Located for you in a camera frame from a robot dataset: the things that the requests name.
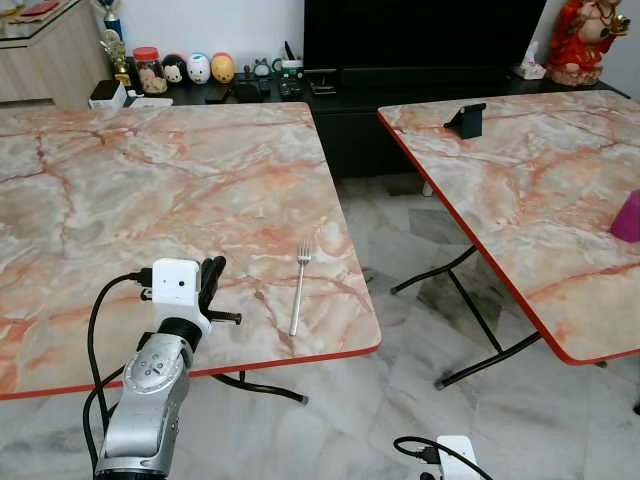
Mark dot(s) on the silver metal fork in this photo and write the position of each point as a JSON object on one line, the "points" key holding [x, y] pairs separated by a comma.
{"points": [[297, 295]]}

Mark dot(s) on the marble pattern folding table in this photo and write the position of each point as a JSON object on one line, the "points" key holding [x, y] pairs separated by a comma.
{"points": [[150, 200], [540, 190]]}

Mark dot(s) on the purple plastic cup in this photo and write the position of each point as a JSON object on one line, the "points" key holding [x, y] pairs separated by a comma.
{"points": [[628, 218]]}

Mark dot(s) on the black tv console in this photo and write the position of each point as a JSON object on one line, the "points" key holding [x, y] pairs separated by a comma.
{"points": [[350, 130]]}

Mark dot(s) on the white blue egg figure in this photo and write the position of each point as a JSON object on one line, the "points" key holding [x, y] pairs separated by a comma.
{"points": [[199, 69]]}

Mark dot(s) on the yellow egg figure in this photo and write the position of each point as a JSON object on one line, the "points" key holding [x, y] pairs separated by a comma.
{"points": [[223, 68]]}

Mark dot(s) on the black white egg figure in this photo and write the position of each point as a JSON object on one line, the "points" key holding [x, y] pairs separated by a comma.
{"points": [[175, 71]]}

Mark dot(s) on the small white box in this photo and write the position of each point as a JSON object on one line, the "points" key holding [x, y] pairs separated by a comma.
{"points": [[107, 94]]}

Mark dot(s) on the small grey animal figure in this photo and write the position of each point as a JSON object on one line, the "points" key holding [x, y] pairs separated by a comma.
{"points": [[261, 69]]}

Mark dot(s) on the red lid clear jar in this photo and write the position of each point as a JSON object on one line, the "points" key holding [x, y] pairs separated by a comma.
{"points": [[150, 72]]}

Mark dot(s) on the green white mug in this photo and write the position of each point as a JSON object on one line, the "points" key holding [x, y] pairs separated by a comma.
{"points": [[290, 69]]}

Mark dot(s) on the gold trophy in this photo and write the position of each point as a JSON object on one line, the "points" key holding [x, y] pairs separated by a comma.
{"points": [[115, 50]]}

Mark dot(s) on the light wooden cabinet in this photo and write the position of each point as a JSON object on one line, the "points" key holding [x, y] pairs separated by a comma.
{"points": [[50, 65]]}

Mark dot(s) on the black television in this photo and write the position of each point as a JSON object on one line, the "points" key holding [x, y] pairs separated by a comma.
{"points": [[420, 30]]}

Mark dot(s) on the red seated figurine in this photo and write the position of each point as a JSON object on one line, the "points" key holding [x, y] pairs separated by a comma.
{"points": [[578, 40]]}

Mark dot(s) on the white pink small ornament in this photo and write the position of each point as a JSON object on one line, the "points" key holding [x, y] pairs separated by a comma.
{"points": [[531, 69]]}

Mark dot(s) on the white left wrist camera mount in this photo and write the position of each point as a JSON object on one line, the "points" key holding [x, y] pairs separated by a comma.
{"points": [[176, 285]]}

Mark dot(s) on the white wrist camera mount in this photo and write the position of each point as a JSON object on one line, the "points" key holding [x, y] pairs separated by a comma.
{"points": [[176, 285], [458, 458]]}

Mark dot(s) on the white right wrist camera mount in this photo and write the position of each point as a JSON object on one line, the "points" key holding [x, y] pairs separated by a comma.
{"points": [[458, 458]]}

